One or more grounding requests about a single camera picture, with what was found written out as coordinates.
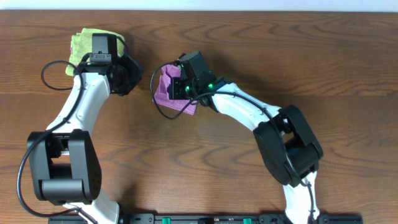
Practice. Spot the light green bottom folded cloth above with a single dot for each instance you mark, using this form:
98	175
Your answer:
73	57

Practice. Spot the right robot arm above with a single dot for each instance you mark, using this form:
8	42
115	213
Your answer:
288	146

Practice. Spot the green folded cloth on top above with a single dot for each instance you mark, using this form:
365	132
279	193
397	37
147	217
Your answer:
84	42

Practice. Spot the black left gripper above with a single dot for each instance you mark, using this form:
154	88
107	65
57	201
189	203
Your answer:
100	58

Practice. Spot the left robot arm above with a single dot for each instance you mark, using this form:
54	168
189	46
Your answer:
63	162

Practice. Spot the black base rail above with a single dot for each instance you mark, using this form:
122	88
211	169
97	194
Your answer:
267	218

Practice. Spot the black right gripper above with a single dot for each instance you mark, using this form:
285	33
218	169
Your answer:
174	89

